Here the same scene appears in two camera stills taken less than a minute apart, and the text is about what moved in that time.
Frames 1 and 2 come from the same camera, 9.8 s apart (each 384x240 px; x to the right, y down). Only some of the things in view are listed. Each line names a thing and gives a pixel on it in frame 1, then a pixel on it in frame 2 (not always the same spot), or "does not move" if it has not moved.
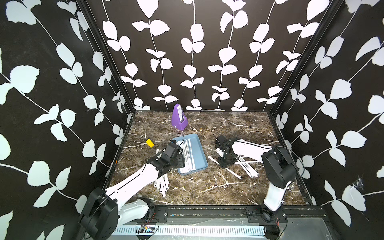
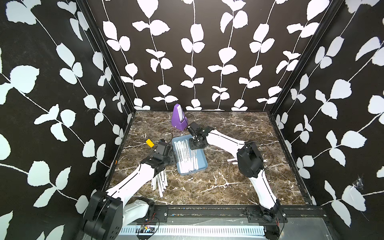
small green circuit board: (147, 229) does not move
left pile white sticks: (166, 181) does not move
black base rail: (290, 214) does not move
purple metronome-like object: (178, 120) does not move
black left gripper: (180, 161) -> (172, 156)
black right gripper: (222, 165) -> (192, 146)
